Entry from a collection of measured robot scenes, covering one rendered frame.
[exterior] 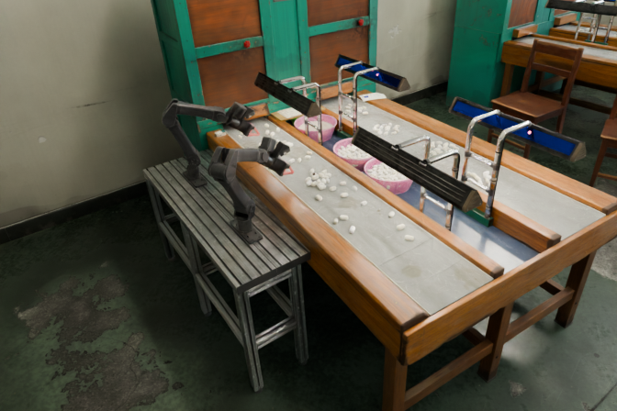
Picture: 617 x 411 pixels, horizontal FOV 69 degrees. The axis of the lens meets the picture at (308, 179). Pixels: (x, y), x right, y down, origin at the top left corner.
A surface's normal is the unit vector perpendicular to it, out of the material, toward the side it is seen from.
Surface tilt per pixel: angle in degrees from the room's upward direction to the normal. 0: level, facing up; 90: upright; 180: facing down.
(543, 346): 0
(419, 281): 0
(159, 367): 0
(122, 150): 90
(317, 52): 90
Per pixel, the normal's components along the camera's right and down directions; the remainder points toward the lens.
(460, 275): -0.05, -0.86
